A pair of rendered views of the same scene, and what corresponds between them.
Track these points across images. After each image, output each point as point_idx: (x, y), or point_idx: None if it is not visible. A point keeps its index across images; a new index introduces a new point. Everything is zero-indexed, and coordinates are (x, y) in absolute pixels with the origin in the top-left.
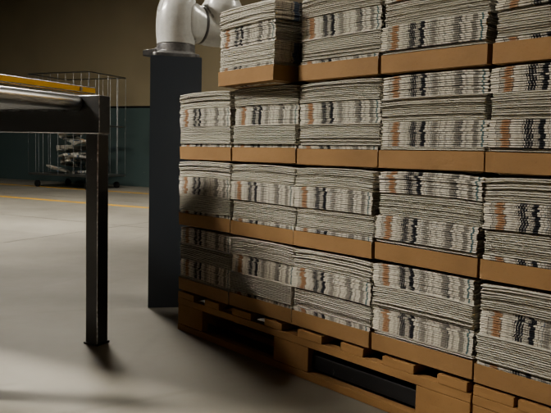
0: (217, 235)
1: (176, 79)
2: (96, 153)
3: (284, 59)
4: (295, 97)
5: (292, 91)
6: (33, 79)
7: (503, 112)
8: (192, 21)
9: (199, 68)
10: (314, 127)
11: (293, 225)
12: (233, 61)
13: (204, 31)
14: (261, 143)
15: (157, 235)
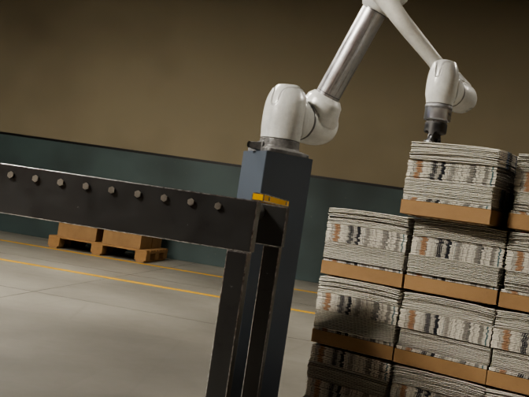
0: (370, 360)
1: (287, 178)
2: (275, 268)
3: (495, 205)
4: (501, 243)
5: (498, 235)
6: (276, 198)
7: None
8: (305, 120)
9: (309, 170)
10: (524, 275)
11: (485, 365)
12: (424, 193)
13: (309, 130)
14: (449, 278)
15: (246, 343)
